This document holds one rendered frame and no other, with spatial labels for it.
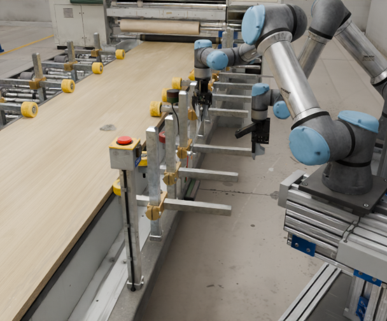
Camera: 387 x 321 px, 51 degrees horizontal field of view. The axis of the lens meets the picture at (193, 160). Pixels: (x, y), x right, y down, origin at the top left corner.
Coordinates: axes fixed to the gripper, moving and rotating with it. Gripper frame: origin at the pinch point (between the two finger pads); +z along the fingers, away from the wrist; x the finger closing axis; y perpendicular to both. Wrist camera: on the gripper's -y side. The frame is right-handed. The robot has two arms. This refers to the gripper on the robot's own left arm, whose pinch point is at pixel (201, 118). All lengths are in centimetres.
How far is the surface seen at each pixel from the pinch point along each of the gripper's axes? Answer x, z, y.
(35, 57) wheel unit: -89, -10, -96
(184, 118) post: -7.7, -0.4, 1.0
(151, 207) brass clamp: -27, 15, 49
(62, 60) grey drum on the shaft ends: -91, 18, -211
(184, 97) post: -8.0, -10.4, 0.9
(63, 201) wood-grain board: -57, 11, 47
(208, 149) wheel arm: 3.7, 16.3, 0.5
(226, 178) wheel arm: 6.1, 16.8, 28.0
